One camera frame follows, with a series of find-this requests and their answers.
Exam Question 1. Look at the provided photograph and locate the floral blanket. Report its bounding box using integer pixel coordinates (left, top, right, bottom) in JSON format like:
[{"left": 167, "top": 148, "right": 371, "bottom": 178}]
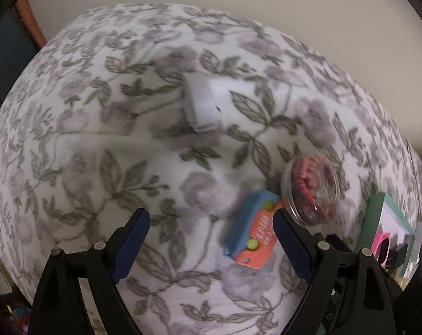
[{"left": 0, "top": 4, "right": 422, "bottom": 334}]

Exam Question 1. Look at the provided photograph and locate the blue orange toy case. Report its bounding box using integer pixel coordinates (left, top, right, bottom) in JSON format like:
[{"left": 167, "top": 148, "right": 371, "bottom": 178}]
[{"left": 223, "top": 190, "right": 284, "bottom": 270}]

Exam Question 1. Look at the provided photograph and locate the teal rimmed white tray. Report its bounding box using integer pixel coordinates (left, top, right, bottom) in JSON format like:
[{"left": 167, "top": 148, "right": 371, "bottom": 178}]
[{"left": 356, "top": 193, "right": 422, "bottom": 289}]

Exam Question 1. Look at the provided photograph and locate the black power adapter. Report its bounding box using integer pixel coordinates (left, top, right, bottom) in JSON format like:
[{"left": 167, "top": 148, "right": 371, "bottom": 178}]
[{"left": 386, "top": 243, "right": 408, "bottom": 271}]

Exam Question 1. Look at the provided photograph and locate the white round strap device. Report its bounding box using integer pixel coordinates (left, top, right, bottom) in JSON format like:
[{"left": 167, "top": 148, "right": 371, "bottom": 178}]
[{"left": 181, "top": 72, "right": 220, "bottom": 133}]

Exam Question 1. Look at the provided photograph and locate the clear jar of hair ties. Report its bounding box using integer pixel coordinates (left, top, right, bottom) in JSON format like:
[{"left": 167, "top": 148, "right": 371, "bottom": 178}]
[{"left": 281, "top": 151, "right": 341, "bottom": 226}]

